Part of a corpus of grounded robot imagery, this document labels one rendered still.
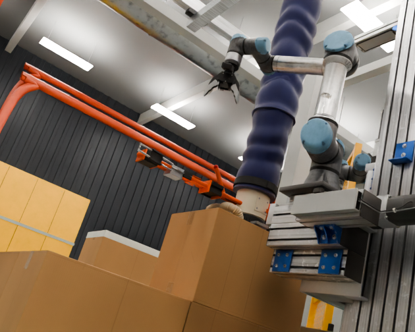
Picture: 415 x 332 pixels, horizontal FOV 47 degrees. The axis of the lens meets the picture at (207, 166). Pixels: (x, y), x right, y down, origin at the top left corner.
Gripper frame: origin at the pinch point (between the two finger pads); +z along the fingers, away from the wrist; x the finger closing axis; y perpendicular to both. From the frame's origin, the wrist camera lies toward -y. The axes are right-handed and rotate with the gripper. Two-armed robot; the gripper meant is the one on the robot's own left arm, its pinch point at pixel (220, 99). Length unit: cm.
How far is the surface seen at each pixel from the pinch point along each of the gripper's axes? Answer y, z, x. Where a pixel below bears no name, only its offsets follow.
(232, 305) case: 23, 80, -27
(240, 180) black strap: 38.2, 20.0, -15.8
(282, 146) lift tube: 41, -4, -32
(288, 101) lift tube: 36, -28, -29
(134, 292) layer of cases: -4, 88, 9
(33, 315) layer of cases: -23, 105, 34
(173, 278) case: 27, 76, 0
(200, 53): 482, -344, 129
